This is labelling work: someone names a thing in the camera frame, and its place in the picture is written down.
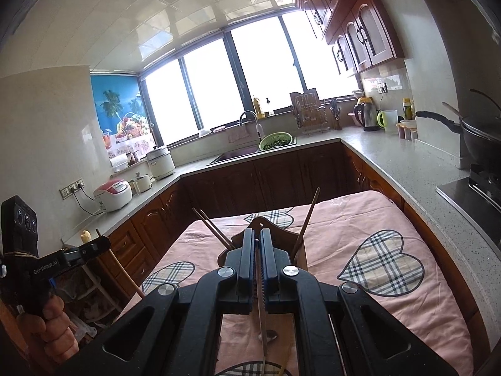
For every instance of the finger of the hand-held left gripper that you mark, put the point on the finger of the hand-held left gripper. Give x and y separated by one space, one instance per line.
88 251

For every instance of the green colander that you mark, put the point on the green colander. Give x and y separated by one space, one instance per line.
276 143

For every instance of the knife block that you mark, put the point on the knife block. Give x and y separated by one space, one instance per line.
336 117

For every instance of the paper towel roll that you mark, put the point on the paper towel roll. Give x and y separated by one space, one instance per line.
119 162

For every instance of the steel electric kettle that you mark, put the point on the steel electric kettle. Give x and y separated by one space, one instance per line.
368 115

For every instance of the beach and fruit poster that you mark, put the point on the beach and fruit poster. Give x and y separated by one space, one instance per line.
117 117

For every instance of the light bamboo chopstick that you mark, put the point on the light bamboo chopstick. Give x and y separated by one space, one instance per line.
282 368

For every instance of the white wall outlet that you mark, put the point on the white wall outlet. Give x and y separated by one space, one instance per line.
72 188

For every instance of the wooden utensil holder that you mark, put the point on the wooden utensil holder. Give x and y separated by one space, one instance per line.
280 235

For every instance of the clear soap bottle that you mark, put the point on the clear soap bottle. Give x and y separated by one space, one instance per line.
269 109

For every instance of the spice jars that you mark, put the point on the spice jars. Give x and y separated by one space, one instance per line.
407 130

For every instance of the large white cooker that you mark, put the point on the large white cooker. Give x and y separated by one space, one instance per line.
161 163

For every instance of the silver spoon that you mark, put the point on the silver spoon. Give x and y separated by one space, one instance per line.
271 336

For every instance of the person's left hand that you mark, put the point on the person's left hand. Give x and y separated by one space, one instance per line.
49 325

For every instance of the seasoning bottles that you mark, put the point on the seasoning bottles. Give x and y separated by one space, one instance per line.
408 109

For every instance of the kitchen sink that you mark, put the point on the kitchen sink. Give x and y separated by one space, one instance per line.
235 156

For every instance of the yellow bottle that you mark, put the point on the yellow bottle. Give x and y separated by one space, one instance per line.
256 106

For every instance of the light wooden shelf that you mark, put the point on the light wooden shelf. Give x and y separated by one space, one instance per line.
94 286

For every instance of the pink and white rice cooker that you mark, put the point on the pink and white rice cooker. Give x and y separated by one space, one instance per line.
113 196

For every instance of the kitchen window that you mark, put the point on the kitchen window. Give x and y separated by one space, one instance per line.
254 70

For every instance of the white bowl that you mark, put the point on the white bowl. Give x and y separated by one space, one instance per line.
357 93

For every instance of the cutting board rack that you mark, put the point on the cutting board rack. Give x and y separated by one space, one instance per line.
307 109

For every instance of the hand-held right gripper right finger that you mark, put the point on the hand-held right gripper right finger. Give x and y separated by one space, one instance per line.
270 278

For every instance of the gas stove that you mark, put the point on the gas stove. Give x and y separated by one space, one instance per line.
473 199

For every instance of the brown wooden chopstick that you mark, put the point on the brown wooden chopstick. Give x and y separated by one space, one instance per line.
221 232
211 230
309 215
125 278

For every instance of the yellow figurine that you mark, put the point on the yellow figurine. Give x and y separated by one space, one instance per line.
85 236

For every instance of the small white pot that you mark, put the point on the small white pot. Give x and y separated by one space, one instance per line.
141 183

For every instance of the pink heart-print tablecloth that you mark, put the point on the pink heart-print tablecloth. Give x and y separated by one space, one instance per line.
352 219

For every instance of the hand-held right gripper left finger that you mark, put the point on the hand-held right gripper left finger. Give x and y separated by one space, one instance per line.
246 274

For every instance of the chrome faucet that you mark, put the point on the chrome faucet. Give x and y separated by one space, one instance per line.
258 127

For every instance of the wooden upper cabinets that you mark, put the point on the wooden upper cabinets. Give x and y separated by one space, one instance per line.
352 19

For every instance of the black wok with lid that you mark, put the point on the black wok with lid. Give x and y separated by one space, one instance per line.
481 137

